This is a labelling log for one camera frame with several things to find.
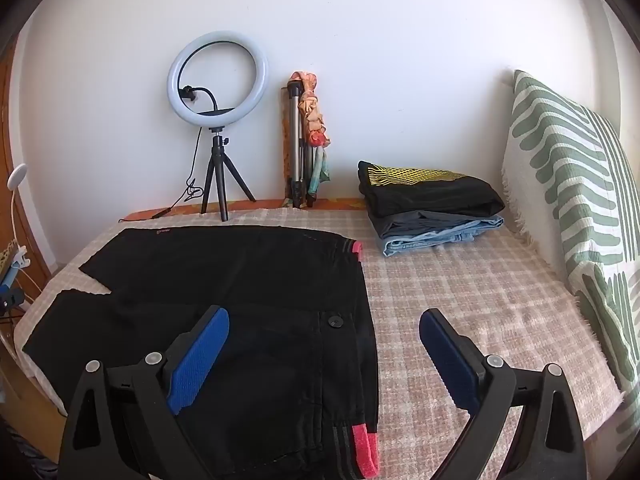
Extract white ring light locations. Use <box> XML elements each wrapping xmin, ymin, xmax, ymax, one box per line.
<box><xmin>167</xmin><ymin>31</ymin><xmax>269</xmax><ymax>128</ymax></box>

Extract beige checked bedspread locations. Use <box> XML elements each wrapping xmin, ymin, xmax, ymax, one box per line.
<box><xmin>14</xmin><ymin>207</ymin><xmax>626</xmax><ymax>480</ymax></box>

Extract blue clamp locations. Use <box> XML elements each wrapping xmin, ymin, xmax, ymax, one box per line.
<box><xmin>0</xmin><ymin>265</ymin><xmax>26</xmax><ymax>312</ymax></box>

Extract white clip lamp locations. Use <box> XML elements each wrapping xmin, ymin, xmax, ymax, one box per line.
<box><xmin>6</xmin><ymin>163</ymin><xmax>32</xmax><ymax>268</ymax></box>

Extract folded grey garment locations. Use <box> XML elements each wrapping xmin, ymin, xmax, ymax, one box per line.
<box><xmin>369</xmin><ymin>210</ymin><xmax>481</xmax><ymax>240</ymax></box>

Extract folded silver tripod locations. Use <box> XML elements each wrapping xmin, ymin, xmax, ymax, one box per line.
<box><xmin>281</xmin><ymin>77</ymin><xmax>321</xmax><ymax>209</ymax></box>

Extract folded light blue jeans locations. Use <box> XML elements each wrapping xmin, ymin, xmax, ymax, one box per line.
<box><xmin>382</xmin><ymin>215</ymin><xmax>505</xmax><ymax>258</ymax></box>

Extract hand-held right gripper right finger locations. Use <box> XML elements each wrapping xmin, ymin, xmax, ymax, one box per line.
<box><xmin>419</xmin><ymin>308</ymin><xmax>587</xmax><ymax>480</ymax></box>

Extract colourful floral scarf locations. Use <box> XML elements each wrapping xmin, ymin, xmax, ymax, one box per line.
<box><xmin>290</xmin><ymin>71</ymin><xmax>332</xmax><ymax>196</ymax></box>

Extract black pants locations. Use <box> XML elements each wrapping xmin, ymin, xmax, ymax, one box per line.
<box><xmin>22</xmin><ymin>227</ymin><xmax>382</xmax><ymax>480</ymax></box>

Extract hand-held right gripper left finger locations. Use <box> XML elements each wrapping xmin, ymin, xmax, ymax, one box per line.
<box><xmin>59</xmin><ymin>305</ymin><xmax>231</xmax><ymax>480</ymax></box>

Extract wooden door frame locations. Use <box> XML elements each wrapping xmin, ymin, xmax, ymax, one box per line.
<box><xmin>0</xmin><ymin>35</ymin><xmax>56</xmax><ymax>311</ymax></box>

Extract green white patterned pillow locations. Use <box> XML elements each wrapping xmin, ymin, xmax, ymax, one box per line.
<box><xmin>501</xmin><ymin>69</ymin><xmax>640</xmax><ymax>456</ymax></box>

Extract small black tripod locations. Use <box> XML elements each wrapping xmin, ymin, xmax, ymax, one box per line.
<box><xmin>200</xmin><ymin>127</ymin><xmax>258</xmax><ymax>222</ymax></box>

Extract black ring light cable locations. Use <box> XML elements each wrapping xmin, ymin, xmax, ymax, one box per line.
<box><xmin>118</xmin><ymin>127</ymin><xmax>206</xmax><ymax>222</ymax></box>

